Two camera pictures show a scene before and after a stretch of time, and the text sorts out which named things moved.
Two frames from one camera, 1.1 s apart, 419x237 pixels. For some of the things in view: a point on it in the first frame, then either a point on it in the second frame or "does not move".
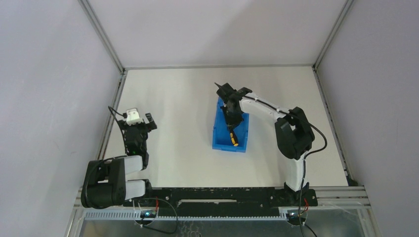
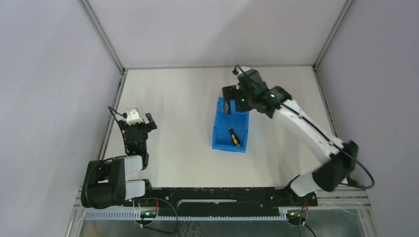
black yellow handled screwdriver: (233, 138) does not move
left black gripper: (138, 126) does not move
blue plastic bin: (222, 139) does not move
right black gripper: (232, 123) to (232, 92)
